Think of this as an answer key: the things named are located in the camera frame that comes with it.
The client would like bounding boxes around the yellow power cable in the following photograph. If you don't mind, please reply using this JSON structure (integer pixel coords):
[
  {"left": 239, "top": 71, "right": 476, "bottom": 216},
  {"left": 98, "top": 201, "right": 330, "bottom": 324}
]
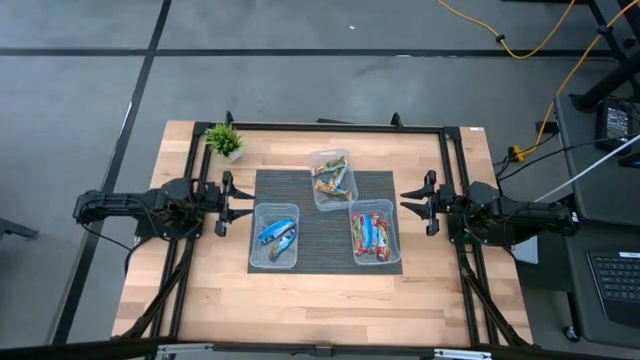
[
  {"left": 437, "top": 0, "right": 577, "bottom": 60},
  {"left": 509, "top": 0, "right": 640, "bottom": 162}
]

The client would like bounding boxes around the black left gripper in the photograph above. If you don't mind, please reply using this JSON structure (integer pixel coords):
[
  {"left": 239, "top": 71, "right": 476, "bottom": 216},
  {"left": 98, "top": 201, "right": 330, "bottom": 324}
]
[{"left": 209, "top": 170, "right": 256, "bottom": 237}]

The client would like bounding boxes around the black aluminium table frame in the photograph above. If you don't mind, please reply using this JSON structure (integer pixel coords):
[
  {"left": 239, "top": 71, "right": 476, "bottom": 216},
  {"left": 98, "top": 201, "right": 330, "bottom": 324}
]
[{"left": 112, "top": 110, "right": 534, "bottom": 351}]

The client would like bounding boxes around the black display device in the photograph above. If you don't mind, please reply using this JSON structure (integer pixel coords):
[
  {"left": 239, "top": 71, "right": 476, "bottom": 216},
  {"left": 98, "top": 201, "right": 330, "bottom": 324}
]
[{"left": 594, "top": 98, "right": 637, "bottom": 154}]

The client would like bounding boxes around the clear plastic bin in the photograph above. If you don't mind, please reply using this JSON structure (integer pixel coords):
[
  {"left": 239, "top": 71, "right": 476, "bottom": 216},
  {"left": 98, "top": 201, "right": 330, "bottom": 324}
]
[
  {"left": 348, "top": 198, "right": 403, "bottom": 266},
  {"left": 306, "top": 147, "right": 360, "bottom": 212},
  {"left": 248, "top": 201, "right": 301, "bottom": 270}
]

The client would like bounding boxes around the black keyboard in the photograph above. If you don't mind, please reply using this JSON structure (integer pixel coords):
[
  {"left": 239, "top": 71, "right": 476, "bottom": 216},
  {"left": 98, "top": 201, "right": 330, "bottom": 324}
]
[{"left": 586, "top": 249, "right": 640, "bottom": 329}]

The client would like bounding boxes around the dark woven table mat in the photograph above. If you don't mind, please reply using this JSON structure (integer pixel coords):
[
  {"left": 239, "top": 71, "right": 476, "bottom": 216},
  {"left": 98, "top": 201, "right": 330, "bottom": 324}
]
[{"left": 247, "top": 169, "right": 404, "bottom": 276}]

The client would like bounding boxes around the light blue granola bar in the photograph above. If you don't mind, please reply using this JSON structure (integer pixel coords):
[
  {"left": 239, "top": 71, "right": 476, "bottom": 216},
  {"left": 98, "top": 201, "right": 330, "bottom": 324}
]
[
  {"left": 257, "top": 218, "right": 297, "bottom": 245},
  {"left": 268, "top": 232, "right": 297, "bottom": 263}
]

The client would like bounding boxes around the grey desk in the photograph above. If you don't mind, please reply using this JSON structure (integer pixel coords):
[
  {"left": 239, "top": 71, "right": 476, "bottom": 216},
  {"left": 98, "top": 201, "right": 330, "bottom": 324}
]
[{"left": 553, "top": 93, "right": 640, "bottom": 346}]

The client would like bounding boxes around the black overhead crossbar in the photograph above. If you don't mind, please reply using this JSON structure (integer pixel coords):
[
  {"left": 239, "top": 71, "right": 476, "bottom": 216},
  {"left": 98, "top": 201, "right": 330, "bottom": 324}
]
[{"left": 0, "top": 337, "right": 640, "bottom": 360}]

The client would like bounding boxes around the white cable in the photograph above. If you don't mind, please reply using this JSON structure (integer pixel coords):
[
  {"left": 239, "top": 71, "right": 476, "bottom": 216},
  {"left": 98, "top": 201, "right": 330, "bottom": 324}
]
[{"left": 533, "top": 133, "right": 640, "bottom": 204}]

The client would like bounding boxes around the black cable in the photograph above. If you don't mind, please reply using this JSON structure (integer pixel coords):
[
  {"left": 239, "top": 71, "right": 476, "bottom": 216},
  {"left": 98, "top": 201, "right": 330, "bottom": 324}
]
[
  {"left": 492, "top": 133, "right": 640, "bottom": 182},
  {"left": 78, "top": 219, "right": 147, "bottom": 274}
]

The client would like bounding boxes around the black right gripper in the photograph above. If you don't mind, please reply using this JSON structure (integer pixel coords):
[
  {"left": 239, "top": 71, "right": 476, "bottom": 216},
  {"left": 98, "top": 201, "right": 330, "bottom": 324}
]
[{"left": 399, "top": 170, "right": 450, "bottom": 237}]

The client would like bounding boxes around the black furniture foot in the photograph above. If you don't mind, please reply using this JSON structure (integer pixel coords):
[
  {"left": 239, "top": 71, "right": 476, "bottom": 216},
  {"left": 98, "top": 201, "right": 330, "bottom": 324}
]
[{"left": 0, "top": 217, "right": 40, "bottom": 242}]

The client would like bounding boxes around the small green potted plant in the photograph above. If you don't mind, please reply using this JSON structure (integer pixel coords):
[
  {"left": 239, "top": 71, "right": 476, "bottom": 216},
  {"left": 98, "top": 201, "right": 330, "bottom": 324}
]
[{"left": 204, "top": 123, "right": 246, "bottom": 162}]

